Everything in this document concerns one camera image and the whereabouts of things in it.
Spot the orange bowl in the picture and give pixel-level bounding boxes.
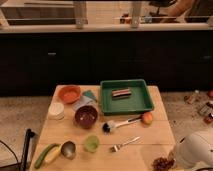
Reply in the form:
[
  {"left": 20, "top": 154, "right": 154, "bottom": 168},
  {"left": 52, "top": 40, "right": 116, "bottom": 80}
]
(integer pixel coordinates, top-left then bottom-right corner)
[{"left": 58, "top": 85, "right": 81, "bottom": 104}]

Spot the yellow banana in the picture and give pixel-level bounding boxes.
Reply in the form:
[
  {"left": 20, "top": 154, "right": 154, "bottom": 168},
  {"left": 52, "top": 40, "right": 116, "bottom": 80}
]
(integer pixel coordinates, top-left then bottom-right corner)
[{"left": 44, "top": 147, "right": 61, "bottom": 164}]

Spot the silver fork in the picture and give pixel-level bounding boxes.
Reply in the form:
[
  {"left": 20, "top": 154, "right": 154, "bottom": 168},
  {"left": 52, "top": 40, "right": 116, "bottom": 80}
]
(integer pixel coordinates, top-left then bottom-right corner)
[{"left": 109, "top": 136, "right": 141, "bottom": 153}]

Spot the green plastic tray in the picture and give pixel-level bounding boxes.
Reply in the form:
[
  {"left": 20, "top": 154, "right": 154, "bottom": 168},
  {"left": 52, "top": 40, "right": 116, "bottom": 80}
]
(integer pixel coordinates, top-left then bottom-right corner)
[{"left": 99, "top": 79, "right": 154, "bottom": 116}]

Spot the striped block in tray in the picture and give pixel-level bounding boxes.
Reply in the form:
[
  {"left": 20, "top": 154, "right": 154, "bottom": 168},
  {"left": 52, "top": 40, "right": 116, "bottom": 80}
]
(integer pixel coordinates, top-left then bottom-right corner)
[{"left": 111, "top": 88, "right": 132, "bottom": 99}]

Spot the green zucchini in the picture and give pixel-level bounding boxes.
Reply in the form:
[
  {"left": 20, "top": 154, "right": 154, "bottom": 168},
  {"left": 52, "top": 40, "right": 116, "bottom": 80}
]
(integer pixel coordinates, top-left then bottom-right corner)
[{"left": 34, "top": 143, "right": 59, "bottom": 169}]

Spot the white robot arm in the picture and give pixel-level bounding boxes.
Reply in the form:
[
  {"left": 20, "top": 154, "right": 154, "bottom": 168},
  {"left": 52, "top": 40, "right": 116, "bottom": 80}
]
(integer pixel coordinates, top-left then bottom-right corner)
[{"left": 170, "top": 128, "right": 213, "bottom": 169}]

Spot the black stand left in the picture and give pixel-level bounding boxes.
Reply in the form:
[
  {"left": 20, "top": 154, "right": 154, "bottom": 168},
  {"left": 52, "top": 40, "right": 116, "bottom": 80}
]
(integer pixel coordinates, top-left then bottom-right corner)
[{"left": 20, "top": 129, "right": 35, "bottom": 171}]

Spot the green small cup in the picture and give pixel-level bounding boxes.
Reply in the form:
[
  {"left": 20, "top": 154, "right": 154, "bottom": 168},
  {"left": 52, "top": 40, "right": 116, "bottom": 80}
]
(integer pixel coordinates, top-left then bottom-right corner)
[{"left": 84, "top": 135, "right": 99, "bottom": 153}]

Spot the orange peach fruit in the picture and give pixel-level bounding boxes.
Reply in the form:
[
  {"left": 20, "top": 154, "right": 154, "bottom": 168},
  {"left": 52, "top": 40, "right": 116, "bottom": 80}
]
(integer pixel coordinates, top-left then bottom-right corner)
[{"left": 141, "top": 112, "right": 153, "bottom": 125}]

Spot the black white dish brush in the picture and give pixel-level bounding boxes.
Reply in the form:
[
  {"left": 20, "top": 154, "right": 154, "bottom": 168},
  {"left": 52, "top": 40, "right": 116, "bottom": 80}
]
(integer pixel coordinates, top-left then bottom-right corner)
[{"left": 102, "top": 117, "right": 141, "bottom": 133}]

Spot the black cable right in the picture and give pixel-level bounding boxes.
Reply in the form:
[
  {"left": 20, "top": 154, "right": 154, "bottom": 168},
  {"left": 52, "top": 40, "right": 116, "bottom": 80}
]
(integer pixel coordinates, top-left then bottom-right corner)
[{"left": 194, "top": 166, "right": 213, "bottom": 171}]

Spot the bunch of dark grapes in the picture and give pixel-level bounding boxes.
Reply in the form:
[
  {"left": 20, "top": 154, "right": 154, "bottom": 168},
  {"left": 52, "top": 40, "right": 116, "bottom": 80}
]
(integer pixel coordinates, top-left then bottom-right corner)
[{"left": 153, "top": 157, "right": 174, "bottom": 171}]

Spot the dark red bowl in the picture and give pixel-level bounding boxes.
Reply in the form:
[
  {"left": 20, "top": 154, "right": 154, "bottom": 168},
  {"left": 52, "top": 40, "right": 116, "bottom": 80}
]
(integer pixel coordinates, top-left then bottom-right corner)
[{"left": 74, "top": 105, "right": 98, "bottom": 129}]

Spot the teal grey cloth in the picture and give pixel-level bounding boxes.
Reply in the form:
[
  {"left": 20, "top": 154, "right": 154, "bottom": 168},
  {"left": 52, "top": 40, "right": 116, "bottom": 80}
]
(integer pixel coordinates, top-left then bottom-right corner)
[{"left": 72, "top": 90, "right": 97, "bottom": 111}]

